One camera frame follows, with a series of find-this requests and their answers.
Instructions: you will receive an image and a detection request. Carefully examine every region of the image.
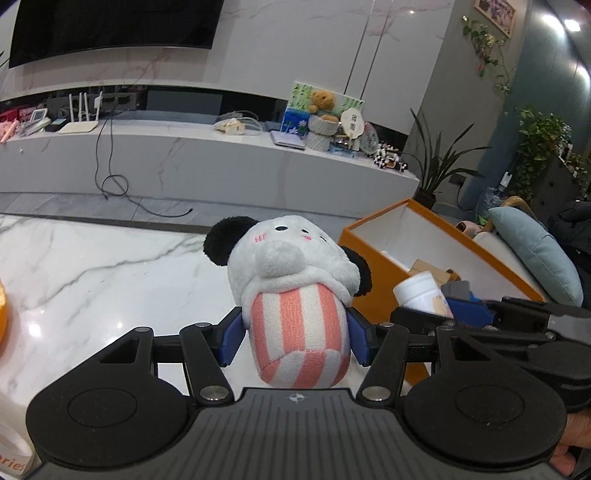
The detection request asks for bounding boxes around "black gift box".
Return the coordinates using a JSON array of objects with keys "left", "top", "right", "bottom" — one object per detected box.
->
[{"left": 441, "top": 280, "right": 472, "bottom": 301}]

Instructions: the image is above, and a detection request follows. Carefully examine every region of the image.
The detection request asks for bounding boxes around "floral white cream tube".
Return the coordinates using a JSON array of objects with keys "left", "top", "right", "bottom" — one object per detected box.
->
[{"left": 393, "top": 271, "right": 454, "bottom": 318}]

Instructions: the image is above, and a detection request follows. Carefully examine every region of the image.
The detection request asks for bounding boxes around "brown cardboard box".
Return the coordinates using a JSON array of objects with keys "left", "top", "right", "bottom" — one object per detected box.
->
[{"left": 409, "top": 259, "right": 462, "bottom": 285}]

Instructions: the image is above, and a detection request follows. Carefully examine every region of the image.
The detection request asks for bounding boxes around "white black plush toy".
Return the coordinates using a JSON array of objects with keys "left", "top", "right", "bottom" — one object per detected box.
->
[{"left": 204, "top": 215, "right": 373, "bottom": 389}]

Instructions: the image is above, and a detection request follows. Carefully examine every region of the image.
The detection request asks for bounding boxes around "person's right hand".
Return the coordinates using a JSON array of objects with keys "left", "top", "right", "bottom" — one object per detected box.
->
[{"left": 550, "top": 410, "right": 591, "bottom": 476}]

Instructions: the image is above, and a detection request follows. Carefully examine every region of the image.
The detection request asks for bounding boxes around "light blue cushion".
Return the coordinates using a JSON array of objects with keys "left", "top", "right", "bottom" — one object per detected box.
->
[{"left": 489, "top": 206, "right": 584, "bottom": 307}]

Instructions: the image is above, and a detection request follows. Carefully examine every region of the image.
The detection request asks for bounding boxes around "green potted plant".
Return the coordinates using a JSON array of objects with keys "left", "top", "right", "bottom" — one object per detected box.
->
[{"left": 404, "top": 110, "right": 490, "bottom": 209}]

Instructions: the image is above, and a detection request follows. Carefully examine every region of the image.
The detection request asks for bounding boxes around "long grey tv console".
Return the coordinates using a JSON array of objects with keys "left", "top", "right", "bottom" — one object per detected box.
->
[{"left": 1, "top": 116, "right": 419, "bottom": 218}]

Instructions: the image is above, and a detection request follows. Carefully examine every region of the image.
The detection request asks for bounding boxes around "silver laptop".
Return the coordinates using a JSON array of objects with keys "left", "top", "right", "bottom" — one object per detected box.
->
[{"left": 270, "top": 130, "right": 305, "bottom": 150}]

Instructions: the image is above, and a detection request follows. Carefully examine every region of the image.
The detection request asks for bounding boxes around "white round fan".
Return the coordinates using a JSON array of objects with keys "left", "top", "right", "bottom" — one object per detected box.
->
[{"left": 341, "top": 108, "right": 365, "bottom": 140}]

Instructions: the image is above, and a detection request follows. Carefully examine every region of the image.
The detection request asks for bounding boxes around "orange peel bowl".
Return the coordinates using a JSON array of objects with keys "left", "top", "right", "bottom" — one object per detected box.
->
[{"left": 0, "top": 282, "right": 8, "bottom": 342}]

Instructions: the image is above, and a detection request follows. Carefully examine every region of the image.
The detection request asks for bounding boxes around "brown teddy bear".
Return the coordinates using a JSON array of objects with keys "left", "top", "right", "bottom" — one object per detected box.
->
[{"left": 308, "top": 90, "right": 339, "bottom": 122}]

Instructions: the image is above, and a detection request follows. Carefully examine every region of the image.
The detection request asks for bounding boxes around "white wifi router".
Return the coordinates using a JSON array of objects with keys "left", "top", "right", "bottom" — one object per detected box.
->
[{"left": 58, "top": 92, "right": 103, "bottom": 134}]

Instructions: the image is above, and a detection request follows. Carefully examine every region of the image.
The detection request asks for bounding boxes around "black television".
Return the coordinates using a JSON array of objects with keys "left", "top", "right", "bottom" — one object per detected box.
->
[{"left": 9, "top": 0, "right": 223, "bottom": 67}]

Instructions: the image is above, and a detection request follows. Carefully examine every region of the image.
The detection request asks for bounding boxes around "black power cable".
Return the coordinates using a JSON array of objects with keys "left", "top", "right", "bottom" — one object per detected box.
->
[{"left": 94, "top": 98, "right": 195, "bottom": 219}]

